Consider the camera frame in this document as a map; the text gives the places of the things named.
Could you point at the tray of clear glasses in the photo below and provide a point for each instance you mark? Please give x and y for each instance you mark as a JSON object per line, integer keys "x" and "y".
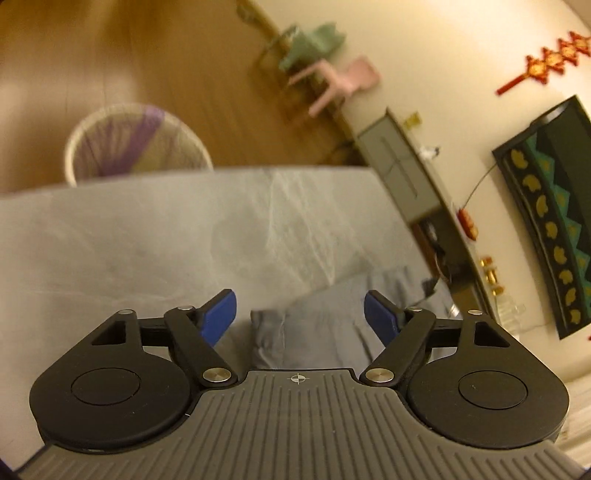
{"x": 510, "y": 314}

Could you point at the red knot ornament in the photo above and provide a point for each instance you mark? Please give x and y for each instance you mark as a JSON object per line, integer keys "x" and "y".
{"x": 538, "y": 69}

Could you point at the pink plastic chair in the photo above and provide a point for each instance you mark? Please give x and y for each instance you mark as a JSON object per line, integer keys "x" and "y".
{"x": 360, "y": 74}

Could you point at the green plastic chair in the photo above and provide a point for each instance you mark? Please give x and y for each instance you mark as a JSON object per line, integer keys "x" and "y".
{"x": 318, "y": 41}

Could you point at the long low television cabinet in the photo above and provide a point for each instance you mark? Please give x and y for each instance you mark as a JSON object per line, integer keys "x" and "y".
{"x": 392, "y": 161}

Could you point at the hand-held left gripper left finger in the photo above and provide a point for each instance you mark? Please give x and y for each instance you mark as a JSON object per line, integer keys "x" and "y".
{"x": 219, "y": 316}

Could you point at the grey pants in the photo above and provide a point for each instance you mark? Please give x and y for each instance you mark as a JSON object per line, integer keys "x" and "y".
{"x": 323, "y": 332}

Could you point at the wall-mounted television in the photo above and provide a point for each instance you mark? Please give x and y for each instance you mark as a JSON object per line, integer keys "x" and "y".
{"x": 568, "y": 184}

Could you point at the golden bowl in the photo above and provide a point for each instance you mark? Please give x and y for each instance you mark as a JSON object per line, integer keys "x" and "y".
{"x": 492, "y": 276}

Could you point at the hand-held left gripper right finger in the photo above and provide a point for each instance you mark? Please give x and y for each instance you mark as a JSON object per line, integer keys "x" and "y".
{"x": 381, "y": 318}

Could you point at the red fruit plate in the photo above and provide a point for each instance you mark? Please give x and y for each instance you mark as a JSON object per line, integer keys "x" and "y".
{"x": 467, "y": 224}

